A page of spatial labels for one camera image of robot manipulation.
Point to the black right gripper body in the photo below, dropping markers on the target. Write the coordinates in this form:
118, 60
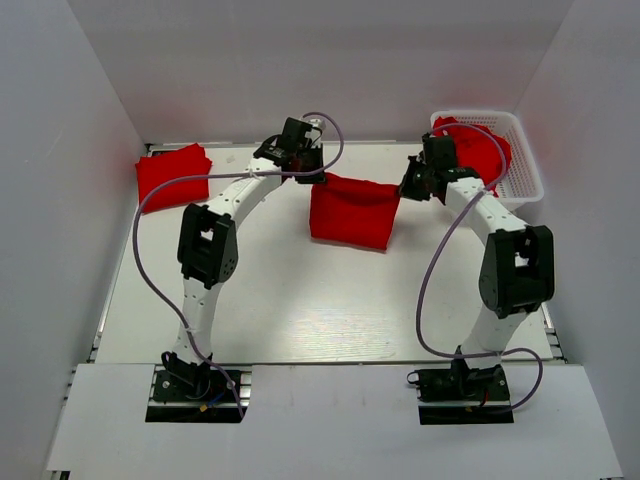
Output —
416, 182

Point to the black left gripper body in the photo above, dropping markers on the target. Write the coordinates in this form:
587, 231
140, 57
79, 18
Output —
310, 159

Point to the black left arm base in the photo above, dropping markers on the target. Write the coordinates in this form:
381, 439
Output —
192, 393

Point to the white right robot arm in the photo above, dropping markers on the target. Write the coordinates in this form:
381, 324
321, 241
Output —
517, 272

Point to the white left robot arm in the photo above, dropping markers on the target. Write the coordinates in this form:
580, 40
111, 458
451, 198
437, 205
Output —
208, 246

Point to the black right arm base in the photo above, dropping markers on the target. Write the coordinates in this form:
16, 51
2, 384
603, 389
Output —
458, 395

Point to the folded red t-shirt stack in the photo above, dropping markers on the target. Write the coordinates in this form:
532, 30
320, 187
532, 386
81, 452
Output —
154, 171

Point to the crumpled red t-shirt in basket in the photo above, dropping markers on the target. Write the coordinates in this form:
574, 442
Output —
477, 148

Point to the white plastic basket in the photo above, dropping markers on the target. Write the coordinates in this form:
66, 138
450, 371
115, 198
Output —
522, 184

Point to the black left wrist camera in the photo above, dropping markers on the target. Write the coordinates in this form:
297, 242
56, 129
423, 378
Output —
298, 137

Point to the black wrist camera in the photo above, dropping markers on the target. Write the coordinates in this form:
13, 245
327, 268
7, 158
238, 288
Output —
298, 137
439, 152

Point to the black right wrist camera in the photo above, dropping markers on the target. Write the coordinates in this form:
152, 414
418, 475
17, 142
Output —
439, 152

